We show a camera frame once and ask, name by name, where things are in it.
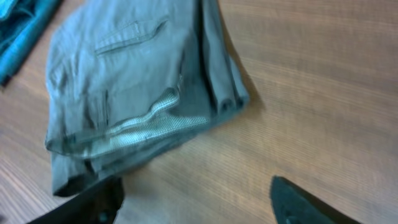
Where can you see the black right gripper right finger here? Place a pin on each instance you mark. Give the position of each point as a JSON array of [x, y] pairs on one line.
[[293, 205]]

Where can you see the folded blue denim jeans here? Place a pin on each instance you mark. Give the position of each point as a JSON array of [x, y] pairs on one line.
[[22, 23]]

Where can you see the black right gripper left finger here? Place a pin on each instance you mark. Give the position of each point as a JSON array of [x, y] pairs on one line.
[[97, 205]]

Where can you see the grey shorts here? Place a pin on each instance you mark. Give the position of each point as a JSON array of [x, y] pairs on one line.
[[128, 80]]

